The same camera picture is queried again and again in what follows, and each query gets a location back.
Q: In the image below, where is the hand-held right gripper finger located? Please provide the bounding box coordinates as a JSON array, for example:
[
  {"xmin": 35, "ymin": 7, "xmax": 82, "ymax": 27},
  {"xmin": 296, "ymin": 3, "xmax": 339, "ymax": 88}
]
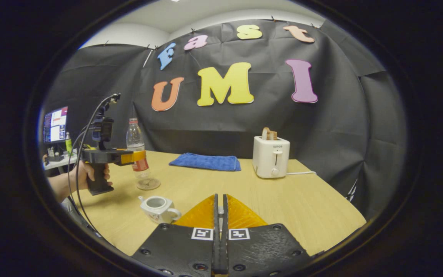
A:
[
  {"xmin": 220, "ymin": 194, "xmax": 313, "ymax": 277},
  {"xmin": 131, "ymin": 194, "xmax": 221, "ymax": 277}
]

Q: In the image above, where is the clear plastic water bottle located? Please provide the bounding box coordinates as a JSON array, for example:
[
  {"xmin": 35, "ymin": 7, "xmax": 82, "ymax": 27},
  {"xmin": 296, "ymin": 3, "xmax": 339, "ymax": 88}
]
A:
[{"xmin": 126, "ymin": 118, "xmax": 151, "ymax": 179}]

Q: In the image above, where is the round glass coaster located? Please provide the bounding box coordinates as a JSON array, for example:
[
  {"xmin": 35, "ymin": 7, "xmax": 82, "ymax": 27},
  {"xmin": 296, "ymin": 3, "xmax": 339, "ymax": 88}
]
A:
[{"xmin": 137, "ymin": 178, "xmax": 161, "ymax": 191}]

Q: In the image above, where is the white ceramic teacup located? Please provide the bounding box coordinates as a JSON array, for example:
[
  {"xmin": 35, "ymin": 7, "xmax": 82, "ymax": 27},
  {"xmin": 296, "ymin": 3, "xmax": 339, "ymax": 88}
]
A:
[{"xmin": 138, "ymin": 195, "xmax": 182, "ymax": 224}]

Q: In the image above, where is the white background desk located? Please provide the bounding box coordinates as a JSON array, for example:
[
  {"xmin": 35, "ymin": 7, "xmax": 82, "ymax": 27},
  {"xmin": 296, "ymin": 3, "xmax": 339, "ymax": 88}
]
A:
[{"xmin": 44, "ymin": 152, "xmax": 79, "ymax": 170}]

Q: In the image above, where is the computer monitor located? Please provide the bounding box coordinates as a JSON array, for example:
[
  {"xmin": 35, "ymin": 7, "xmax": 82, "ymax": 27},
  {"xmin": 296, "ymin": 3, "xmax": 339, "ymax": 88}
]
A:
[{"xmin": 43, "ymin": 107, "xmax": 69, "ymax": 144}]

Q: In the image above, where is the blue folded towel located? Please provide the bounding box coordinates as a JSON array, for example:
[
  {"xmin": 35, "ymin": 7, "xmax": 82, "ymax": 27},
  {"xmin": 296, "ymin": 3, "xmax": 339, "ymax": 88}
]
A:
[{"xmin": 169, "ymin": 152, "xmax": 241, "ymax": 172}]

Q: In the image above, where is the white toaster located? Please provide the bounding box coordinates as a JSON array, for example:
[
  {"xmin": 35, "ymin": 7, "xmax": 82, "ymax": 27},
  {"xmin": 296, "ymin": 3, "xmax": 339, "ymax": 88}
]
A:
[{"xmin": 252, "ymin": 135, "xmax": 290, "ymax": 179}]

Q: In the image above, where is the black backdrop cloth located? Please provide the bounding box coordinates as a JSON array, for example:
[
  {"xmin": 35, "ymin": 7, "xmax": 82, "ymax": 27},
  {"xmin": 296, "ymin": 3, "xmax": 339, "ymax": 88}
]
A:
[{"xmin": 41, "ymin": 17, "xmax": 408, "ymax": 222}]

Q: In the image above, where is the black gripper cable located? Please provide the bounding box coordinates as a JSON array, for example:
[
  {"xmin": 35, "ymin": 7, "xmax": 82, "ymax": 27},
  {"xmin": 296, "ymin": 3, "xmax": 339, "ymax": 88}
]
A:
[{"xmin": 67, "ymin": 92, "xmax": 122, "ymax": 235}]

